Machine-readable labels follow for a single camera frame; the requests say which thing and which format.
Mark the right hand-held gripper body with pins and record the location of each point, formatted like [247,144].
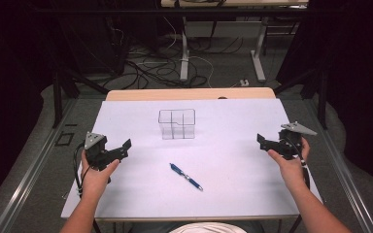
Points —
[289,144]

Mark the person's white shirt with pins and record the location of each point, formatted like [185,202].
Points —
[207,228]

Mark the blue pen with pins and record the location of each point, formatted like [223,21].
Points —
[186,176]

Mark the black horizontal bar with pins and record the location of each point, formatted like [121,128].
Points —
[175,11]

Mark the person's left hand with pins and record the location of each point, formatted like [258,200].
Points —
[94,179]

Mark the black metal stand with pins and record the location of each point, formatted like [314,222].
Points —
[321,97]
[58,97]

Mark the clear plastic divided container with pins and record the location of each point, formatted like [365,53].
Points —
[176,124]

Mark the person's right hand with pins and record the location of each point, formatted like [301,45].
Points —
[289,171]

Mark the desk with white legs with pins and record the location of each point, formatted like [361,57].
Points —
[184,61]

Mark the white power plug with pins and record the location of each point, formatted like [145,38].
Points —
[244,83]

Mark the aluminium floor rail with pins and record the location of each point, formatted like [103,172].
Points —
[26,181]
[346,181]

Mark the white table cover sheet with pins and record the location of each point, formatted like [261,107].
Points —
[207,155]

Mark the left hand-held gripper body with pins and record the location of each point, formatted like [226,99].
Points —
[95,152]

